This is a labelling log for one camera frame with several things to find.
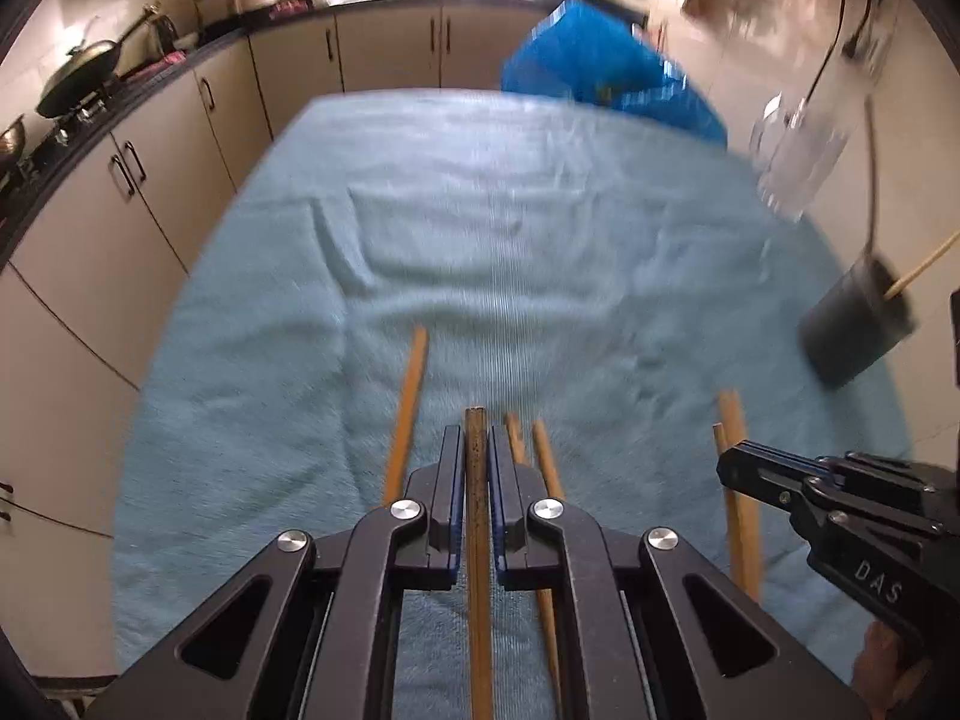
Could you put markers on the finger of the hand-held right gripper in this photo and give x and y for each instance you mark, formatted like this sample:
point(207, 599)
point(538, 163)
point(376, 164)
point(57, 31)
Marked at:
point(761, 480)
point(795, 457)

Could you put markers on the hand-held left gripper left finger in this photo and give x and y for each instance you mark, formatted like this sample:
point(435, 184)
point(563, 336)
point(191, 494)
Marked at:
point(451, 487)

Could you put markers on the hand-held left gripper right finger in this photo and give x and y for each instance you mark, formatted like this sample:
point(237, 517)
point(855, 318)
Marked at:
point(501, 487)

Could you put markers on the dark-tipped wooden chopstick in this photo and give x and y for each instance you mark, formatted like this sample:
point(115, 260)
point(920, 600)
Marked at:
point(478, 615)

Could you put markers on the black utensil holder cup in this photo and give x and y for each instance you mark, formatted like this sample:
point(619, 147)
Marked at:
point(855, 322)

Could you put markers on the person's right hand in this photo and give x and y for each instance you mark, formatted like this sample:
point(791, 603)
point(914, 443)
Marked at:
point(889, 652)

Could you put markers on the blue towel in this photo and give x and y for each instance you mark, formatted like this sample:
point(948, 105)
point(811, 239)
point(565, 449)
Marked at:
point(487, 255)

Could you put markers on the clear glass jar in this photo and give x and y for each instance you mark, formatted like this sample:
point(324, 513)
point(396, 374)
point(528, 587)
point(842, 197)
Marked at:
point(799, 150)

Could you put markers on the cream kitchen cabinets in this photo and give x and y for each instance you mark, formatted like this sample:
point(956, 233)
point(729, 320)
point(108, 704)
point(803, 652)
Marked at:
point(90, 255)

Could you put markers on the blue plastic bag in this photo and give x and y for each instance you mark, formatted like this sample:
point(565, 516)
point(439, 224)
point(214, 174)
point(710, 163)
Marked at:
point(600, 60)

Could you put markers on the red patterned cloth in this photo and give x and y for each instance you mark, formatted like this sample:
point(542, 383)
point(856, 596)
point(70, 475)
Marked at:
point(292, 7)
point(171, 58)

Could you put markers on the black kitchen countertop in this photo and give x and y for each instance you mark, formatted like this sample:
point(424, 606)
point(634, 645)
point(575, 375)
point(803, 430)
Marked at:
point(217, 36)

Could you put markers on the gas stove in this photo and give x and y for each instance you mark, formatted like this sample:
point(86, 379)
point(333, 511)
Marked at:
point(52, 135)

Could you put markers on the metal kettle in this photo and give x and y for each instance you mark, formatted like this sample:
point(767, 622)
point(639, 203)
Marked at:
point(165, 31)

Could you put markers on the black wok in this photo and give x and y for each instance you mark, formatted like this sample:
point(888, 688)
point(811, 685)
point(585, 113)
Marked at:
point(82, 75)

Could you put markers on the metal bowl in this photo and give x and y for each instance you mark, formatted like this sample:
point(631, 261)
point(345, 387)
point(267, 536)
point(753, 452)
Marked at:
point(10, 141)

